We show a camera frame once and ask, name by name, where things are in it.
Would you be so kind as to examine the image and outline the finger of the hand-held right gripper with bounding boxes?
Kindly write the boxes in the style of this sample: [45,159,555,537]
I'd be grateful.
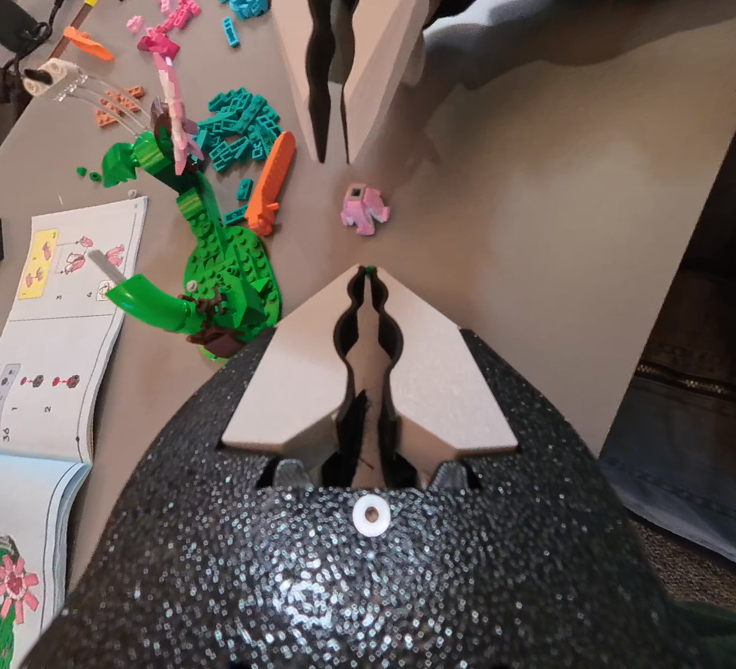
[269,0,341,164]
[330,0,430,165]

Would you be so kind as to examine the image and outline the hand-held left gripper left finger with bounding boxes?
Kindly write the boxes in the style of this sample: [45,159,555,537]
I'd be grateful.
[221,265,370,471]

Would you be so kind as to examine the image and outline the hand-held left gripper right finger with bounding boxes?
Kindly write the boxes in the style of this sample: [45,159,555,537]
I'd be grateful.
[370,266,519,487]

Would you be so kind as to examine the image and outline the pink lego flower piece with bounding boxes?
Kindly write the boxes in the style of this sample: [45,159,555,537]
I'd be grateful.
[339,182,392,237]

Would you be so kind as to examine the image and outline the pile of teal lego pieces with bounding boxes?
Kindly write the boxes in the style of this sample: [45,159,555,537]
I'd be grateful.
[194,87,284,174]

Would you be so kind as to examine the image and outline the pile of pink lego pieces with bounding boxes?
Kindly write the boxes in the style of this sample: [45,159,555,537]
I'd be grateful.
[125,0,201,57]

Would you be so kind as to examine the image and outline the green lego plant model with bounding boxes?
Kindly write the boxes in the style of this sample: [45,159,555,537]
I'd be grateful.
[91,137,284,363]

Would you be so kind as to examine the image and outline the pink lego flower stalk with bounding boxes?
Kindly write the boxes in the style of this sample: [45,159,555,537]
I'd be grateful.
[137,27,205,177]

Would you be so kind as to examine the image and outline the orange lego brick separator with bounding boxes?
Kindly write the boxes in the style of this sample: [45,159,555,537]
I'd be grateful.
[62,25,115,62]
[245,130,298,237]

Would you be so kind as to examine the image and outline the pile of brown lego pieces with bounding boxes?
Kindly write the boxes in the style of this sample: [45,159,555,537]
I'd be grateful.
[94,84,146,128]

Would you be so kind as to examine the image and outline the lego instruction booklet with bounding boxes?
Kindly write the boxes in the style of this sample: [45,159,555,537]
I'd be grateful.
[0,196,149,669]

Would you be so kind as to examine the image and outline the white lego block clear stems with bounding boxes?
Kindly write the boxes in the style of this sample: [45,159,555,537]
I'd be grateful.
[22,59,146,132]

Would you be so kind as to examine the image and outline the person's blue jeans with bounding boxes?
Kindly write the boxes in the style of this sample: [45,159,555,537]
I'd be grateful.
[598,264,736,563]

